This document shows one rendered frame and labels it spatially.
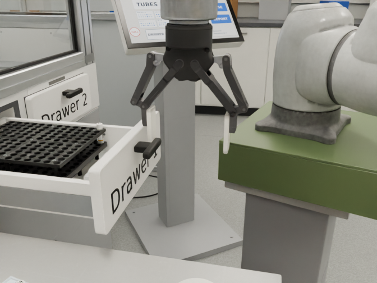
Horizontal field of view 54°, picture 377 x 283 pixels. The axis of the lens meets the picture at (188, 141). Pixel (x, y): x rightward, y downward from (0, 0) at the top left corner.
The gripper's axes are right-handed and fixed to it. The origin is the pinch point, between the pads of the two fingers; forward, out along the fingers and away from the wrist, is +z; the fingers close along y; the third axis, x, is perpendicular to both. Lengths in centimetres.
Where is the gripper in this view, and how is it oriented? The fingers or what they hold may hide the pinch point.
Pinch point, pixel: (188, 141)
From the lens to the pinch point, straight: 65.7
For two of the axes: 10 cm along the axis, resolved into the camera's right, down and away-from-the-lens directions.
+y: -9.8, -0.8, 2.0
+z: 0.0, 9.3, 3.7
